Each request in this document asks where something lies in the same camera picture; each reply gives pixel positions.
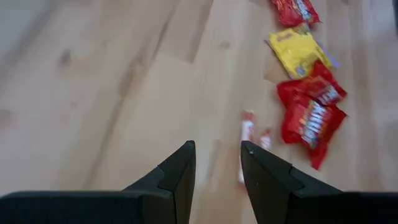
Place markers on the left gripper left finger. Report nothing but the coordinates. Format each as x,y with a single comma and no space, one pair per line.
161,202

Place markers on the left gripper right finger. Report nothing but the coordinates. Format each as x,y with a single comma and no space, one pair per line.
280,202

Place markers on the Smarties candy roll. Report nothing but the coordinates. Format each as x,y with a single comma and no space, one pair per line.
265,140
247,127

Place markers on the red Skittles pack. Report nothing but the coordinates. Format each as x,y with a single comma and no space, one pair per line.
293,11
311,127
326,90

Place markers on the yellow Sour Patch pack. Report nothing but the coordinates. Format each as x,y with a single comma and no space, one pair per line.
295,51

